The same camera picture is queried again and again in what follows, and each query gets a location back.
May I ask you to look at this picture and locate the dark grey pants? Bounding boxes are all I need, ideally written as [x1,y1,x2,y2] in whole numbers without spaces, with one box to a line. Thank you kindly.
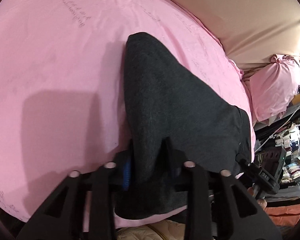
[115,33,252,220]

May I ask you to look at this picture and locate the person's right hand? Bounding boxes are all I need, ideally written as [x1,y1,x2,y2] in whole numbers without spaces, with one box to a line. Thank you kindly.
[248,187,267,210]

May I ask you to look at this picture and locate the orange red cloth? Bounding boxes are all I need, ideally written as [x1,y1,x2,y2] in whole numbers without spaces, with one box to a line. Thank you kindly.
[264,204,300,227]

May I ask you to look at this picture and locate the cluttered dark shelf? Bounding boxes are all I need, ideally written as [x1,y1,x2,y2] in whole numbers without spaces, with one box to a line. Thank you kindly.
[253,55,300,203]

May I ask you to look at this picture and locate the pink pillow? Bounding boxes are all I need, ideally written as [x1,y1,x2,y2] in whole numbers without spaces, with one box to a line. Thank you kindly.
[245,54,300,124]

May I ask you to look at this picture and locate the pink bed sheet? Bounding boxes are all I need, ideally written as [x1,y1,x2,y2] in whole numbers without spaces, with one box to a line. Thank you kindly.
[0,0,250,222]

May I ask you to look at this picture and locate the beige headboard cover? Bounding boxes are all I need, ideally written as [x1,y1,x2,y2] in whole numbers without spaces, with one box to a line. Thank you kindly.
[174,0,300,70]

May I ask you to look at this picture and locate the white cable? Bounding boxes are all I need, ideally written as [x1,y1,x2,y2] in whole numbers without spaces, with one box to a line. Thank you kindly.
[255,106,300,153]

